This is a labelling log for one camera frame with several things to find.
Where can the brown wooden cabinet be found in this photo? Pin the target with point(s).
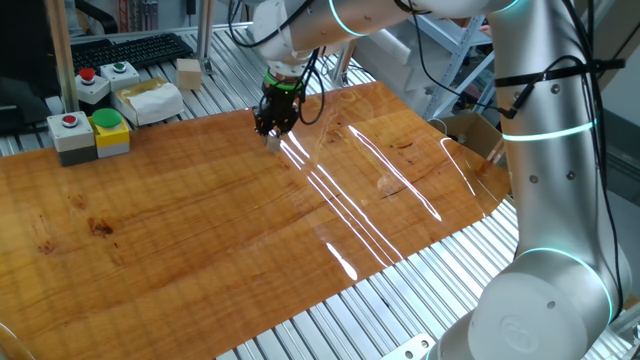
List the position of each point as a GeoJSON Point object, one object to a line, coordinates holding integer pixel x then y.
{"type": "Point", "coordinates": [620, 30]}

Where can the black keyboard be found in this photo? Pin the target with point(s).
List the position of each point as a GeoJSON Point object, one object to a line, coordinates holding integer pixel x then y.
{"type": "Point", "coordinates": [135, 50]}

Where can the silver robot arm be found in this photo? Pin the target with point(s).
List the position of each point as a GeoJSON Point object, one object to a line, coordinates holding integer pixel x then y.
{"type": "Point", "coordinates": [550, 200]}

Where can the aluminium arm base plate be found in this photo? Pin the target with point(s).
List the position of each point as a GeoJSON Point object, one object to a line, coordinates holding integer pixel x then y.
{"type": "Point", "coordinates": [412, 347]}

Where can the tissue box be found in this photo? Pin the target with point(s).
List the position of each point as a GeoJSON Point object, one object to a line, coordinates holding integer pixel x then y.
{"type": "Point", "coordinates": [150, 102]}

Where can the black monitor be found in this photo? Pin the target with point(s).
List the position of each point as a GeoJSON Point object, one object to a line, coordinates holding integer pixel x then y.
{"type": "Point", "coordinates": [25, 50]}

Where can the small red button box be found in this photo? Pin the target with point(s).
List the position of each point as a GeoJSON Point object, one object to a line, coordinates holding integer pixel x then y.
{"type": "Point", "coordinates": [92, 90]}

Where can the cardboard box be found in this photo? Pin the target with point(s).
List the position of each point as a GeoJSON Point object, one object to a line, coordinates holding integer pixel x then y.
{"type": "Point", "coordinates": [470, 132]}

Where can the slanted tan rod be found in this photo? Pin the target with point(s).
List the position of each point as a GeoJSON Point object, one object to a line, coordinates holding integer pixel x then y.
{"type": "Point", "coordinates": [495, 152]}

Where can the grey red button box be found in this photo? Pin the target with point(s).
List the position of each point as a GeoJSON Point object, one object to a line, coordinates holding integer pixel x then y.
{"type": "Point", "coordinates": [72, 140]}

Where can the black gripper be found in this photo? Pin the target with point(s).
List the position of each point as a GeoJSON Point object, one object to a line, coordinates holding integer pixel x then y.
{"type": "Point", "coordinates": [280, 102]}

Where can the black chair armrest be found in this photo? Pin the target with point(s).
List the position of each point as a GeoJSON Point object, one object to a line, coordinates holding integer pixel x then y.
{"type": "Point", "coordinates": [102, 17]}

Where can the yellow green mushroom button box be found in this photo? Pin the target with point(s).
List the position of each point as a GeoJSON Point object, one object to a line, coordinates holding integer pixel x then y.
{"type": "Point", "coordinates": [111, 135]}

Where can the grey metal shelf frame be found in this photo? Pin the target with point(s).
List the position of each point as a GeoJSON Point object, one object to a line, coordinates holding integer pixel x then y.
{"type": "Point", "coordinates": [457, 55]}

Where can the glossy wood-grain mat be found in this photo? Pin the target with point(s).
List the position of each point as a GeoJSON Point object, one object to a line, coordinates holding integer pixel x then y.
{"type": "Point", "coordinates": [200, 225]}

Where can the tan upright post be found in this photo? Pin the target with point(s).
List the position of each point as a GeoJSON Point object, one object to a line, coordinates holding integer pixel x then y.
{"type": "Point", "coordinates": [62, 60]}

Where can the small green button box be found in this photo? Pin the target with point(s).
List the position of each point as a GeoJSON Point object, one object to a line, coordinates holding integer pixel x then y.
{"type": "Point", "coordinates": [125, 77]}

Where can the aluminium upright post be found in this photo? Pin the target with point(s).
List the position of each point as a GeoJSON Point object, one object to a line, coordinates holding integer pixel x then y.
{"type": "Point", "coordinates": [204, 35]}

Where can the small wooden block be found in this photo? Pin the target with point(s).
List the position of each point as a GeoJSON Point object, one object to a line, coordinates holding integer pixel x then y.
{"type": "Point", "coordinates": [273, 145]}

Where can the large wooden cube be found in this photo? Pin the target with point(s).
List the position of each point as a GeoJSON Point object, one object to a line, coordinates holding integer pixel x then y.
{"type": "Point", "coordinates": [189, 75]}

